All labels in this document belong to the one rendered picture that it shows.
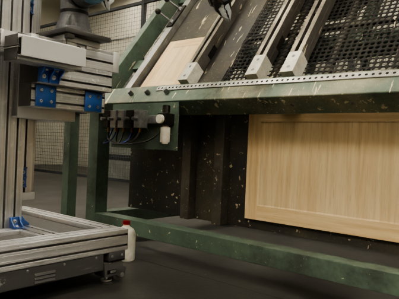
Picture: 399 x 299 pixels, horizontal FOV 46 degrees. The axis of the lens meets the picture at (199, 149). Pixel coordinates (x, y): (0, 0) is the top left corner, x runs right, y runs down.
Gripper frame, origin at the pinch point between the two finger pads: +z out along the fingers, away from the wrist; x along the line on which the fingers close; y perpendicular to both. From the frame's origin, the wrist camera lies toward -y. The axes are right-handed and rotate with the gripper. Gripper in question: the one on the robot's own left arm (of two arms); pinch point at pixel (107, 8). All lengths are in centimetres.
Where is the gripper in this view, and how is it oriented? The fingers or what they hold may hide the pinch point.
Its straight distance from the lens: 282.1
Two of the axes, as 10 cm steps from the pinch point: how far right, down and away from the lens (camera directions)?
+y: 6.1, -4.5, 6.6
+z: 2.7, 8.9, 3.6
